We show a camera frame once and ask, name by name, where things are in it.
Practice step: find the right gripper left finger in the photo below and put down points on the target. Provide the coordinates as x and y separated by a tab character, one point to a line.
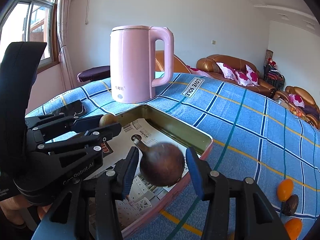
68	217

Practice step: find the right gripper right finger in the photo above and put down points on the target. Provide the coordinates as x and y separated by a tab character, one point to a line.
255	217

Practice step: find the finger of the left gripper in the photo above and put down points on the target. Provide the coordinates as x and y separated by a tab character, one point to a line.
47	127
90	138

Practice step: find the small brown kiwi fruit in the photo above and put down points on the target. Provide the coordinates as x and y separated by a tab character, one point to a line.
107	119

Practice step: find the dark purple fig fruit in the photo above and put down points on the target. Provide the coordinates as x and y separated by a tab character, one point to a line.
161	164

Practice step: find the person's left hand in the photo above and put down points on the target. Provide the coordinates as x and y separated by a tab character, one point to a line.
11	208

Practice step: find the dark passion fruit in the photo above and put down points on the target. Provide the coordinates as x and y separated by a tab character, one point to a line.
289	207

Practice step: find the orange fruit near gripper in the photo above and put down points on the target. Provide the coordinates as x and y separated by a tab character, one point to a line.
293	228

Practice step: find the small orange kumquat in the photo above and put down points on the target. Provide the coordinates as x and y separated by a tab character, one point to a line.
284	190

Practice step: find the paper sheet in tin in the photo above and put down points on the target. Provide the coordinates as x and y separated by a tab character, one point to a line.
144	194

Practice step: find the pink metal tin box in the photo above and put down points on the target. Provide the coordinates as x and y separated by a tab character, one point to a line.
160	221

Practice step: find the purple cushioned round stool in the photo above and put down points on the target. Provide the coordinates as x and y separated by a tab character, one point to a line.
94	74

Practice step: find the blue plaid tablecloth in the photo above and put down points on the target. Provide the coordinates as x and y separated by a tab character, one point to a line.
253	136

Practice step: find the pink electric kettle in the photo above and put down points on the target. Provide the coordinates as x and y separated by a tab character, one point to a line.
133	63

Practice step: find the brown leather armchair right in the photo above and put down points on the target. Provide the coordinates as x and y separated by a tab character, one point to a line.
310	113

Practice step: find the floral pillow on armchair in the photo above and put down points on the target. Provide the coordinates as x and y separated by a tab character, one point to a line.
296	100

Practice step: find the brown leather long sofa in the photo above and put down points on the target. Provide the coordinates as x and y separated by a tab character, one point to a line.
209	66

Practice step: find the beige curtain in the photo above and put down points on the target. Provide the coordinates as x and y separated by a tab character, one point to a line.
67	74

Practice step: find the stacked chairs in corner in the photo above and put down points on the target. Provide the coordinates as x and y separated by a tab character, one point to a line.
272	75

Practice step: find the white magenta floral pillow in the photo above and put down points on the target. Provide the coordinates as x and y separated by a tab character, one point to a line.
228	72

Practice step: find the window with frame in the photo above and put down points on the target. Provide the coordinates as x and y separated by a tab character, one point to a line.
33	21

